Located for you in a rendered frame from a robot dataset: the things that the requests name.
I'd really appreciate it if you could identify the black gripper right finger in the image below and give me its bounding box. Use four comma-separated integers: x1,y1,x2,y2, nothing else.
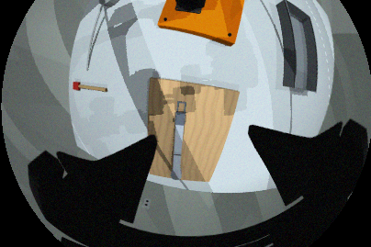
248,122,343,206

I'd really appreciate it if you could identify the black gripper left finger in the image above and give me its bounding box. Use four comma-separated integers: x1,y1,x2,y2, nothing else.
56,134,157,223

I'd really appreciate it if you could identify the grey rectangular roasting tin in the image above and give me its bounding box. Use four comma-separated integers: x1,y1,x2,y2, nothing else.
275,0,319,93

